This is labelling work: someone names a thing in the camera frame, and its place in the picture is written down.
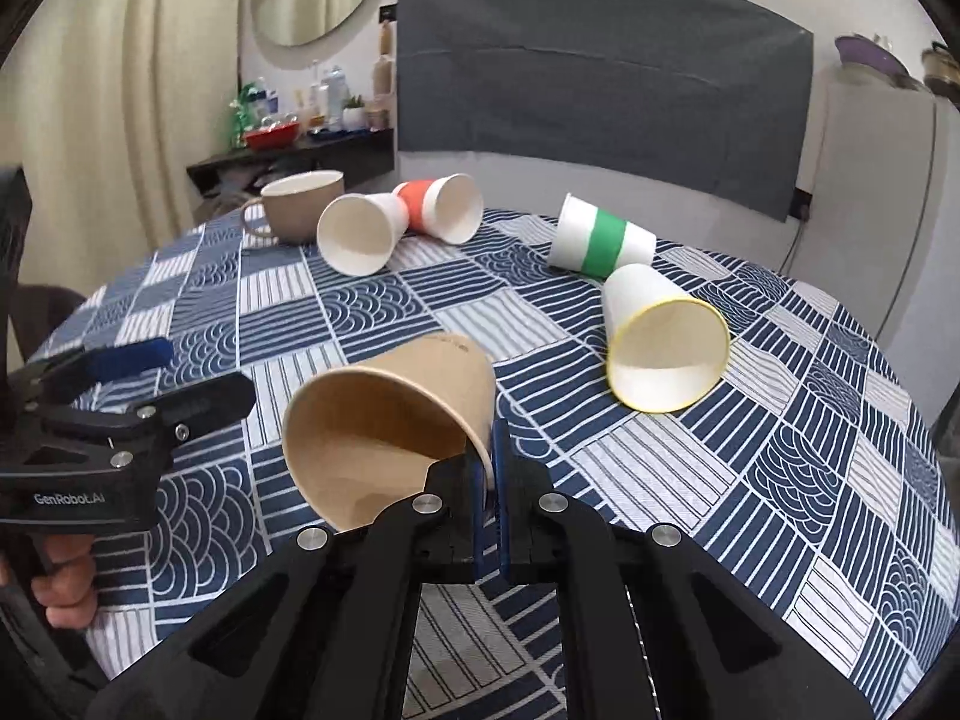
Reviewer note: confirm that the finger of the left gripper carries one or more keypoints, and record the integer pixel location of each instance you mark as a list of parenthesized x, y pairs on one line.
[(200, 408), (62, 378)]

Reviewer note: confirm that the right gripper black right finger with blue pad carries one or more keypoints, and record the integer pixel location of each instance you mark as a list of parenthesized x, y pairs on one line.
[(652, 626)]

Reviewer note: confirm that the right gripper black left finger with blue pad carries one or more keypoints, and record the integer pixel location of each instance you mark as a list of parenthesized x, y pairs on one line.
[(315, 631)]

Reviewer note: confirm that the brown kraft paper cup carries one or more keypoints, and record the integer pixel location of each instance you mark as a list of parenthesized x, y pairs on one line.
[(361, 437)]

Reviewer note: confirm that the plain white paper cup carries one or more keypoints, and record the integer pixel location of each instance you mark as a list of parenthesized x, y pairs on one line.
[(358, 232)]

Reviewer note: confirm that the white cup yellow rim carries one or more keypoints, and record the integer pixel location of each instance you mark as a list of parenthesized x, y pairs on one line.
[(665, 349)]

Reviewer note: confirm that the white cup orange base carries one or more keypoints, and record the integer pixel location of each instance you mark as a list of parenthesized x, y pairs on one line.
[(449, 208)]

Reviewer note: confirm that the white cup green band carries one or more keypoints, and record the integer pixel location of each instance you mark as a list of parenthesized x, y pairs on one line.
[(593, 242)]

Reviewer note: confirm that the person's left hand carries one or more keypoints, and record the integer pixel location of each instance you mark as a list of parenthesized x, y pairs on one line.
[(67, 591)]

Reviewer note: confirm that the blue white patterned tablecloth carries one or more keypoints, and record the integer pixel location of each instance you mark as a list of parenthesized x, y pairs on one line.
[(807, 471)]

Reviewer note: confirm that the beige ceramic mug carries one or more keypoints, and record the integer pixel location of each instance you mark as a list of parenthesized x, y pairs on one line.
[(293, 205)]

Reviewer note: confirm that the red bowl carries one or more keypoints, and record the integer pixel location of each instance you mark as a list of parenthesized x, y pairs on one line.
[(276, 136)]

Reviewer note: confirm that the green plastic bottle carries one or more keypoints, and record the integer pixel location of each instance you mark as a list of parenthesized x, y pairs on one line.
[(240, 116)]

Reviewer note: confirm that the beige curtain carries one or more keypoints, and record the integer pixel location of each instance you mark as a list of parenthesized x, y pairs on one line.
[(104, 105)]

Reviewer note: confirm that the dark side shelf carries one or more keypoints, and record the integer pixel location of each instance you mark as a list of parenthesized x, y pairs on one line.
[(360, 156)]

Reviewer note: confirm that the small potted plant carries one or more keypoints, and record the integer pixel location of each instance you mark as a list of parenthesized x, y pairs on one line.
[(354, 115)]

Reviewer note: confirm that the white spray bottle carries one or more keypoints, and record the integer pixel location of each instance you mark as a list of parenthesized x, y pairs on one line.
[(336, 88)]

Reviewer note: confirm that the purple basin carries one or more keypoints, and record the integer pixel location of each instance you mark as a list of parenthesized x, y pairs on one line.
[(859, 51)]

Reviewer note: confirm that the dark grey wall panel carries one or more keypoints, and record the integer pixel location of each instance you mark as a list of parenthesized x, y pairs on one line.
[(710, 95)]

